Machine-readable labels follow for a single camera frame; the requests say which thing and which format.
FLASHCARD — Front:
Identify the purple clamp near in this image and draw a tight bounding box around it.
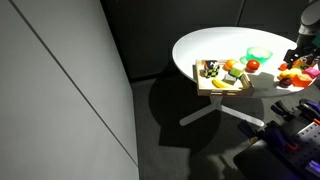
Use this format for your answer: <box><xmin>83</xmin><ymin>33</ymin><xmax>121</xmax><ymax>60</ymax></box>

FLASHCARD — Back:
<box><xmin>238</xmin><ymin>120</ymin><xmax>299</xmax><ymax>152</ymax></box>

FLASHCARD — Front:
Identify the grey-green toy block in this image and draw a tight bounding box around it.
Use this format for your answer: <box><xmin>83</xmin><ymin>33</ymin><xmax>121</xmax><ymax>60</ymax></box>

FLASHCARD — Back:
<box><xmin>223</xmin><ymin>74</ymin><xmax>237</xmax><ymax>84</ymax></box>

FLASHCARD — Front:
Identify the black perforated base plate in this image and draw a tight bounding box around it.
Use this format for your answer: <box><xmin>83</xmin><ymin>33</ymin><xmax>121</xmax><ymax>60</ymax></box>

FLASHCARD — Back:
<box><xmin>275</xmin><ymin>122</ymin><xmax>320</xmax><ymax>180</ymax></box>

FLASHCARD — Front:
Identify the orange toy block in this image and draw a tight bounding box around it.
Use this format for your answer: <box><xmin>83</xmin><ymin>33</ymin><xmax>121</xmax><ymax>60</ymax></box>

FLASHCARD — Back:
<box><xmin>292</xmin><ymin>74</ymin><xmax>312</xmax><ymax>87</ymax></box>

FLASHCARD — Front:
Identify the owl patterned soft cube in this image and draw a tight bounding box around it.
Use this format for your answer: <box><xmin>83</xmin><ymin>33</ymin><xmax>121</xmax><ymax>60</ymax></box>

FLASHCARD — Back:
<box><xmin>292</xmin><ymin>58</ymin><xmax>317</xmax><ymax>70</ymax></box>

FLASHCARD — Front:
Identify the dark purple toy plum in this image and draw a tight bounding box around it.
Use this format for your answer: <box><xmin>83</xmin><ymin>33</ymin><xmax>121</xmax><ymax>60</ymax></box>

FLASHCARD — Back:
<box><xmin>279</xmin><ymin>78</ymin><xmax>292</xmax><ymax>88</ymax></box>

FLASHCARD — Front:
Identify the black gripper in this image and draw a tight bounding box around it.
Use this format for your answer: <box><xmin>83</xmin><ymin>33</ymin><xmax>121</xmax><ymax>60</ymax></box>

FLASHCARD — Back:
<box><xmin>284</xmin><ymin>47</ymin><xmax>320</xmax><ymax>63</ymax></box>

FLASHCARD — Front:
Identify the red toy tomato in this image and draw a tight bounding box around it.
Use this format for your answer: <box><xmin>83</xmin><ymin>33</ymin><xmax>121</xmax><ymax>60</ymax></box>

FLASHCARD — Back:
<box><xmin>246</xmin><ymin>59</ymin><xmax>260</xmax><ymax>73</ymax></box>

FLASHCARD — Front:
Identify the green toy block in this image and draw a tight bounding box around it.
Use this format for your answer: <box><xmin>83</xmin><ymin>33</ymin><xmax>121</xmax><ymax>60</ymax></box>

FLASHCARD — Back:
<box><xmin>229</xmin><ymin>67</ymin><xmax>244</xmax><ymax>78</ymax></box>

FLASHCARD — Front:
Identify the white round table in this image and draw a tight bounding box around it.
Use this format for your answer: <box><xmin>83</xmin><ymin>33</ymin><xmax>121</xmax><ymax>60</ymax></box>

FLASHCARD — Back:
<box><xmin>171</xmin><ymin>26</ymin><xmax>320</xmax><ymax>128</ymax></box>

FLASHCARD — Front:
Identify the black patterned soft cube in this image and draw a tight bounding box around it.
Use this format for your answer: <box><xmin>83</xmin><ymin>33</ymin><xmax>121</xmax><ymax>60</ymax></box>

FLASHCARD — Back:
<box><xmin>204</xmin><ymin>60</ymin><xmax>220</xmax><ymax>78</ymax></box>

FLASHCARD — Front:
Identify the pink soft block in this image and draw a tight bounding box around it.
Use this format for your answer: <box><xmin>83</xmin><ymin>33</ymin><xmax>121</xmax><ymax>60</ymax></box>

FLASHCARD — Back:
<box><xmin>303</xmin><ymin>67</ymin><xmax>320</xmax><ymax>79</ymax></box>

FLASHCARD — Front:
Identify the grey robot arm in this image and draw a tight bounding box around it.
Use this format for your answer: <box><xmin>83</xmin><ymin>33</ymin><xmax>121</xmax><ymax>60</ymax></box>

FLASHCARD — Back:
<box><xmin>283</xmin><ymin>0</ymin><xmax>320</xmax><ymax>68</ymax></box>

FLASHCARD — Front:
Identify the small red toy piece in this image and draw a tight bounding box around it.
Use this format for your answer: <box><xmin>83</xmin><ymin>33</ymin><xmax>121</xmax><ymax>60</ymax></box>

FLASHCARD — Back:
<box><xmin>278</xmin><ymin>63</ymin><xmax>292</xmax><ymax>71</ymax></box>

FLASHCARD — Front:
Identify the yellow toy banana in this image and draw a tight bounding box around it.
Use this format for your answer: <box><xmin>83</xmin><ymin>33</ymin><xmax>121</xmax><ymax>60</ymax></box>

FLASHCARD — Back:
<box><xmin>212</xmin><ymin>78</ymin><xmax>233</xmax><ymax>89</ymax></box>

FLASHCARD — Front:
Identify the wooden tray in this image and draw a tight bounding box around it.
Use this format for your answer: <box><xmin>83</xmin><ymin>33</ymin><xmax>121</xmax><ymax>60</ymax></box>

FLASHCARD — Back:
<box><xmin>194</xmin><ymin>60</ymin><xmax>254</xmax><ymax>96</ymax></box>

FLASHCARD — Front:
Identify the purple clamp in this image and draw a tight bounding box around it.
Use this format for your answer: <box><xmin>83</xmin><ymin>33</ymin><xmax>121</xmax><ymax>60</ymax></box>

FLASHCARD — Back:
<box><xmin>271</xmin><ymin>99</ymin><xmax>320</xmax><ymax>124</ymax></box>
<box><xmin>238</xmin><ymin>120</ymin><xmax>299</xmax><ymax>152</ymax></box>

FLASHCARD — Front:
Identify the green translucent bowl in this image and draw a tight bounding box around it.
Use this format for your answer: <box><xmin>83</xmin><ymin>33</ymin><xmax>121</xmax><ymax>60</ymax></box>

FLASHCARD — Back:
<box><xmin>246</xmin><ymin>46</ymin><xmax>273</xmax><ymax>65</ymax></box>

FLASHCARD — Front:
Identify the brown toy bar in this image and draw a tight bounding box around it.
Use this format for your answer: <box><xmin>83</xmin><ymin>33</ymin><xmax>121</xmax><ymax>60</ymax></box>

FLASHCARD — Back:
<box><xmin>240</xmin><ymin>74</ymin><xmax>251</xmax><ymax>89</ymax></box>

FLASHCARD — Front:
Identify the purple clamp far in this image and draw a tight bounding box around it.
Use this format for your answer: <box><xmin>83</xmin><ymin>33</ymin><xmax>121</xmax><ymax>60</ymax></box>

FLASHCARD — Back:
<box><xmin>271</xmin><ymin>99</ymin><xmax>320</xmax><ymax>124</ymax></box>

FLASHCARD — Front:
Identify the yellow toy lemon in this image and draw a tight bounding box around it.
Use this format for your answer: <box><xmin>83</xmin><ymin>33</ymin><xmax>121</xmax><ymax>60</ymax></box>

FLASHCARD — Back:
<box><xmin>278</xmin><ymin>68</ymin><xmax>302</xmax><ymax>79</ymax></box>

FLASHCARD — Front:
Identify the orange toy fruit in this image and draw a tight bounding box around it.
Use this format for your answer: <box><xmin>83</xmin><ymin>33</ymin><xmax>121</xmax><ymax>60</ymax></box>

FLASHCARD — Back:
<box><xmin>223</xmin><ymin>59</ymin><xmax>237</xmax><ymax>71</ymax></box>

